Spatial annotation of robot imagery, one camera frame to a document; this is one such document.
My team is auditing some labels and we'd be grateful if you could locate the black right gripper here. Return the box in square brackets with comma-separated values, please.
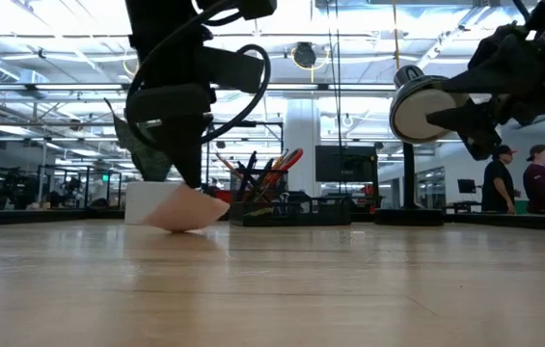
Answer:
[424, 21, 545, 163]

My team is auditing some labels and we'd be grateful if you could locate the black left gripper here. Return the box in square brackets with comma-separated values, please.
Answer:
[125, 83, 215, 190]

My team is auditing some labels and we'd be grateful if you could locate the orange pencil pink eraser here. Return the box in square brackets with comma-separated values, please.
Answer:
[214, 152, 255, 191]

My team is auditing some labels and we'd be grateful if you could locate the pink sticky note pad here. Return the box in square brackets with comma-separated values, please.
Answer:
[140, 182, 232, 234]

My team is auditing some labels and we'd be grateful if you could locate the black pen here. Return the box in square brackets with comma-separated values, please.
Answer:
[248, 157, 277, 202]
[236, 150, 259, 202]

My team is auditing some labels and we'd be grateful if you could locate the black binder clip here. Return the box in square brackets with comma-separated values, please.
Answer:
[276, 191, 293, 216]

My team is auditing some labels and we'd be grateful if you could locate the black mesh desk organizer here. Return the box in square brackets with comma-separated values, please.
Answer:
[228, 167, 353, 228]

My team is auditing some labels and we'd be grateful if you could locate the black desk lamp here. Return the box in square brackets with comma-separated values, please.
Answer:
[373, 64, 472, 227]

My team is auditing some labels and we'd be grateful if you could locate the teal artificial plant white pot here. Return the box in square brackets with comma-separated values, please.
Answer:
[103, 97, 182, 227]

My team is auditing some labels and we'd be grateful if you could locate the small black monitor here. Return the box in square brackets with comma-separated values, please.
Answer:
[456, 178, 478, 196]

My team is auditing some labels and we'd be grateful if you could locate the background robot workstation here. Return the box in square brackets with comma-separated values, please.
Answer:
[0, 166, 126, 211]

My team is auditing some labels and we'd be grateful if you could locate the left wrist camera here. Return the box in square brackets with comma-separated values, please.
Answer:
[198, 45, 266, 94]

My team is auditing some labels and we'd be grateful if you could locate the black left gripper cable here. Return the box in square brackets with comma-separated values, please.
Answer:
[123, 0, 273, 151]

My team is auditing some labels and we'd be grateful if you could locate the ceiling cable reel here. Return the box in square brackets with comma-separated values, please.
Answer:
[289, 40, 331, 71]

